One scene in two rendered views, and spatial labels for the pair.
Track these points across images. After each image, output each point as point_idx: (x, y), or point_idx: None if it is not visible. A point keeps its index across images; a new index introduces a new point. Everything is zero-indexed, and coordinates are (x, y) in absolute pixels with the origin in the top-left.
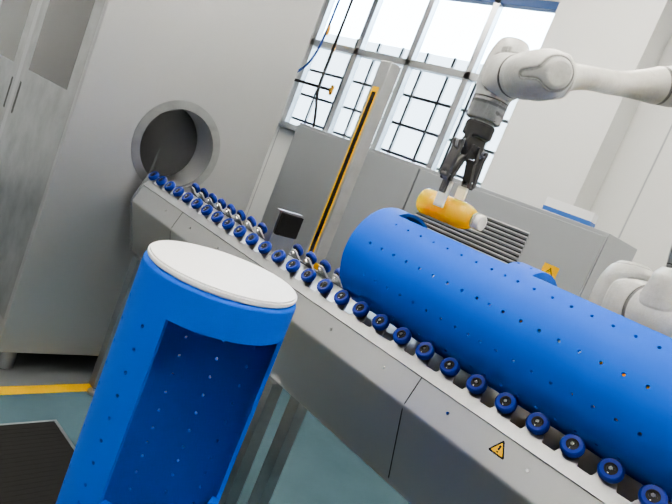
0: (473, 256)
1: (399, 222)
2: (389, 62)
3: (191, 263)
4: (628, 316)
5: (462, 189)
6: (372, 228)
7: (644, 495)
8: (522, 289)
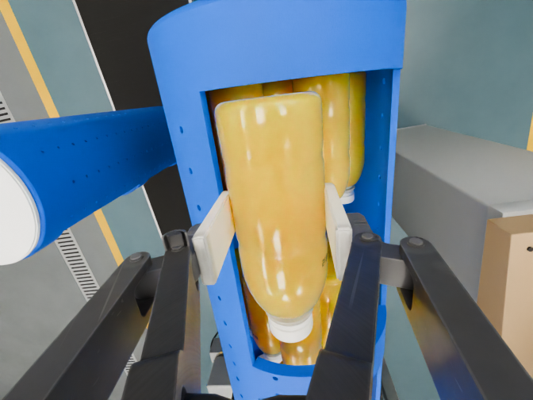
0: (228, 317)
1: (187, 129)
2: None
3: None
4: None
5: (335, 252)
6: (159, 85)
7: None
8: (234, 382)
